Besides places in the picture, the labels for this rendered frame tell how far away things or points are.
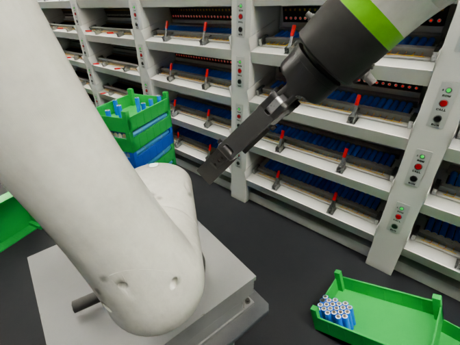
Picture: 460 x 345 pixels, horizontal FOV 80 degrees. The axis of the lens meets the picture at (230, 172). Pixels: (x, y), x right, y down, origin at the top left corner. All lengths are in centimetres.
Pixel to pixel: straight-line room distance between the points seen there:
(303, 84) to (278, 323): 81
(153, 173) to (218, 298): 28
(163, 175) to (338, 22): 33
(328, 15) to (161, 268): 32
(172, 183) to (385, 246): 90
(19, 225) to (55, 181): 133
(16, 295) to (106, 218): 104
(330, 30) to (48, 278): 69
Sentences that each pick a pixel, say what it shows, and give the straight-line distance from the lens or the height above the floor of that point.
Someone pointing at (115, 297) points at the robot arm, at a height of 61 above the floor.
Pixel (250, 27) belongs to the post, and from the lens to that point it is 116.
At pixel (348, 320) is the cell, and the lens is 97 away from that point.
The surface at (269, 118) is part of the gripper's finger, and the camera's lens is 34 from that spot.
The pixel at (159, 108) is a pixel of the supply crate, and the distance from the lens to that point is 123.
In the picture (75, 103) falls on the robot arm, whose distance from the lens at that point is 25.
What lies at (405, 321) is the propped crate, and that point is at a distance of 105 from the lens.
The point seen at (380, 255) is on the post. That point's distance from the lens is 122.
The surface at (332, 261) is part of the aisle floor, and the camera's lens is 123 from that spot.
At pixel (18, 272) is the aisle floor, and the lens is 138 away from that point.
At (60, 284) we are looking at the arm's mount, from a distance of 71.
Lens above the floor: 86
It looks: 30 degrees down
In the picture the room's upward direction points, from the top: straight up
